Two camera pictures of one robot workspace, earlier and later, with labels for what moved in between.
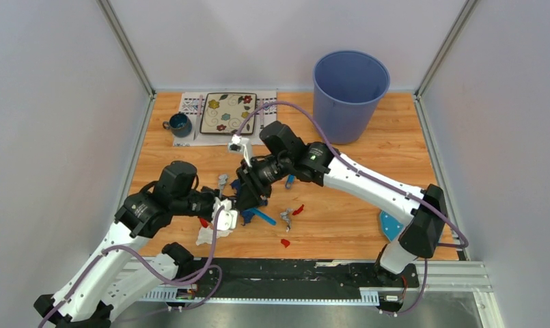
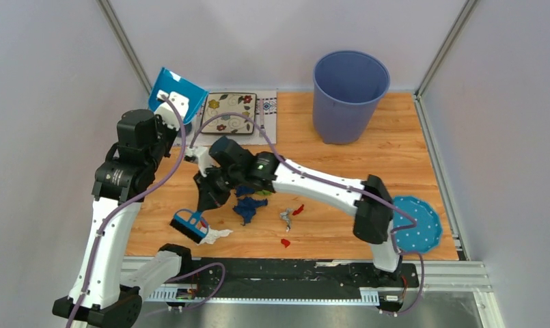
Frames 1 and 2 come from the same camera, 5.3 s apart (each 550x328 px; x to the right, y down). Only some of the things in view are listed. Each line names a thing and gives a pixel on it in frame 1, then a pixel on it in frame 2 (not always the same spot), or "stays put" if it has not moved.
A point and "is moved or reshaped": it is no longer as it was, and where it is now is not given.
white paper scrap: x=205 y=235 stays put
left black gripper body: x=201 y=203 to x=167 y=136
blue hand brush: x=249 y=214 to x=194 y=225
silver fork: x=262 y=114 stays put
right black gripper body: x=264 y=173 to x=218 y=184
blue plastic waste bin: x=347 y=85 stays put
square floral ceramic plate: x=223 y=113 stays put
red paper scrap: x=298 y=211 stays put
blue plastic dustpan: x=290 y=180 is moved or reshaped
